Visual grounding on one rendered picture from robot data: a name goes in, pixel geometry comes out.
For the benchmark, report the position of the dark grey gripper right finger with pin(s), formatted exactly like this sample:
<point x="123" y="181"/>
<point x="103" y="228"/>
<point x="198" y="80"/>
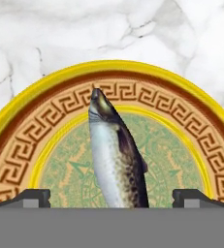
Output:
<point x="190" y="195"/>

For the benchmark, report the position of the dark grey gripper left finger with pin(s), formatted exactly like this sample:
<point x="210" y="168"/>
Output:
<point x="32" y="195"/>

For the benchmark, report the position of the yellow rimmed patterned plate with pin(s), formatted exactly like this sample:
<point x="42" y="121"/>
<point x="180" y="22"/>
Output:
<point x="181" y="129"/>

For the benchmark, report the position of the brown and white fish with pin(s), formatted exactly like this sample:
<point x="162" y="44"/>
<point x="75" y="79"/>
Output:
<point x="116" y="155"/>

